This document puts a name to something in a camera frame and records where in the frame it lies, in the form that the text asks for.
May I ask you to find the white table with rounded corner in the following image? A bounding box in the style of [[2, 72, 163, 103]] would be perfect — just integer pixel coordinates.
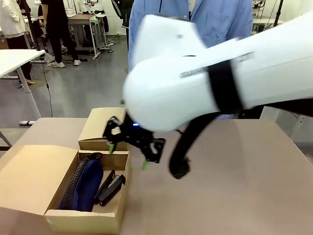
[[260, 105, 313, 147]]

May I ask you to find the white table with white legs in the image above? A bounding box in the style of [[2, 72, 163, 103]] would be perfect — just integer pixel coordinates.
[[0, 49, 46, 126]]

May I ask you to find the navy CAMPUS pencil case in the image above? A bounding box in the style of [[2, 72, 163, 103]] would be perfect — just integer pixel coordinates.
[[57, 152, 105, 212]]

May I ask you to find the person in white jacket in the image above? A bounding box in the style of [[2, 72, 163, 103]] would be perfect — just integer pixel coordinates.
[[0, 0, 36, 86]]

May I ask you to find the person in blue shirt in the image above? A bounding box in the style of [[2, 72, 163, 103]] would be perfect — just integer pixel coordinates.
[[128, 0, 254, 120]]

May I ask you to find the black stapler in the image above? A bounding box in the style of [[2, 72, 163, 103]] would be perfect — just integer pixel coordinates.
[[93, 169, 127, 207]]

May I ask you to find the black sheathed robot cable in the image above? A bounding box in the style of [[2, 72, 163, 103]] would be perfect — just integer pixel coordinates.
[[168, 114, 220, 180]]

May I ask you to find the thin black hanging cable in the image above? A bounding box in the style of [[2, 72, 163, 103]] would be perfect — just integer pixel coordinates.
[[39, 56, 53, 118]]

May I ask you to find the black tripod pole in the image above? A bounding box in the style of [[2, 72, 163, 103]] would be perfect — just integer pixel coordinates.
[[272, 0, 284, 27], [23, 0, 42, 51]]

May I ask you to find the grey table with brown top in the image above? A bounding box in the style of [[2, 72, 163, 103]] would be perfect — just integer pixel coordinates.
[[66, 14, 108, 61]]

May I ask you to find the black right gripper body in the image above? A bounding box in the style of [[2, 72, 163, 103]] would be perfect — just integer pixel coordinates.
[[119, 111, 156, 148]]

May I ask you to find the person in black clothes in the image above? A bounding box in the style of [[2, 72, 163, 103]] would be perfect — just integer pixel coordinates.
[[38, 0, 82, 69]]

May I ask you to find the brown cardboard box with lid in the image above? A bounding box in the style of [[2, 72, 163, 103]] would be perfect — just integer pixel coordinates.
[[0, 144, 132, 234], [78, 107, 131, 152]]

